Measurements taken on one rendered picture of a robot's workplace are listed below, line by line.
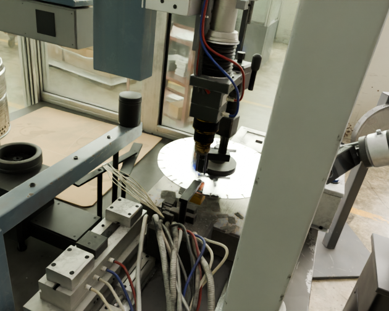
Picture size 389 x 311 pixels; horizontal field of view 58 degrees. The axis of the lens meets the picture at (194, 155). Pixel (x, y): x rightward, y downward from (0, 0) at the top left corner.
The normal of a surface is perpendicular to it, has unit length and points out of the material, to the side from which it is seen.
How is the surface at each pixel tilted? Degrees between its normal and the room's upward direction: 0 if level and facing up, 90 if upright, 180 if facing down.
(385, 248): 0
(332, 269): 0
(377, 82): 91
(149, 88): 90
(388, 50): 90
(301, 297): 0
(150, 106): 90
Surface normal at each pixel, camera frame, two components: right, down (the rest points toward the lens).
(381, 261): 0.13, -0.87
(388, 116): 0.16, 0.43
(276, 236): -0.36, 0.40
